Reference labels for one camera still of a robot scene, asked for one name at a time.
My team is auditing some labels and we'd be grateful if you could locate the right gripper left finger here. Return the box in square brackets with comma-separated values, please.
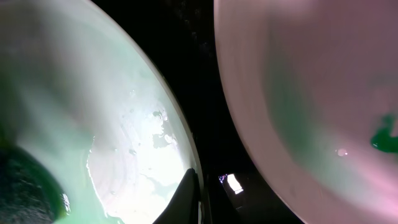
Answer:
[154, 168, 200, 224]

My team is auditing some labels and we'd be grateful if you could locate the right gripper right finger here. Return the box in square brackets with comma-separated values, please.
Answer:
[210, 175, 242, 224]

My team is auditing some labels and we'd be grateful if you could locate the white plate bottom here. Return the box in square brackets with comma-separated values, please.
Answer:
[214, 0, 397, 223]

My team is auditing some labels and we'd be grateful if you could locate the white plate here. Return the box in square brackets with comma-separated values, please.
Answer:
[214, 0, 397, 223]
[1, 1, 203, 223]

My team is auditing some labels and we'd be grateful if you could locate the green sponge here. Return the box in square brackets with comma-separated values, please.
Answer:
[1, 126, 70, 224]

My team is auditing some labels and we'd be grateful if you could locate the round black tray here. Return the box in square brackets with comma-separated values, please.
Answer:
[96, 0, 299, 223]

